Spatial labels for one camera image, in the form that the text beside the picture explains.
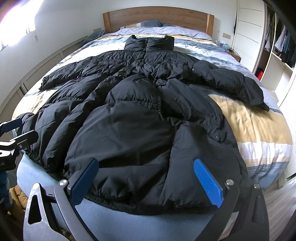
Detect black puffer jacket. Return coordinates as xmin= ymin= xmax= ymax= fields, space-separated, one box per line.
xmin=17 ymin=36 xmax=269 ymax=215

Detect hanging clothes in wardrobe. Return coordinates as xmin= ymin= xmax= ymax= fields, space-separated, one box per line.
xmin=264 ymin=7 xmax=295 ymax=69

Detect striped blue yellow duvet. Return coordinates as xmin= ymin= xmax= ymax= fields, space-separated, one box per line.
xmin=12 ymin=26 xmax=293 ymax=190

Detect red item on shelf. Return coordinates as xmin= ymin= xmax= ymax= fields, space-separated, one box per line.
xmin=256 ymin=70 xmax=263 ymax=81

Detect wooden nightstand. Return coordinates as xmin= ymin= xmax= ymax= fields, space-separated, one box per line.
xmin=226 ymin=49 xmax=241 ymax=62

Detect white wardrobe with shelves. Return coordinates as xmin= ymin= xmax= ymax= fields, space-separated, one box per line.
xmin=232 ymin=1 xmax=295 ymax=105

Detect wooden headboard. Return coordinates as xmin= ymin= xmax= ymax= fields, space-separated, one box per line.
xmin=102 ymin=6 xmax=214 ymax=37

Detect dark blue pillow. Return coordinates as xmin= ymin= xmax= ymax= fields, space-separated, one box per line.
xmin=120 ymin=20 xmax=173 ymax=29

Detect wall socket plate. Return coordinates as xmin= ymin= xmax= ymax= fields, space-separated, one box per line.
xmin=223 ymin=33 xmax=231 ymax=39

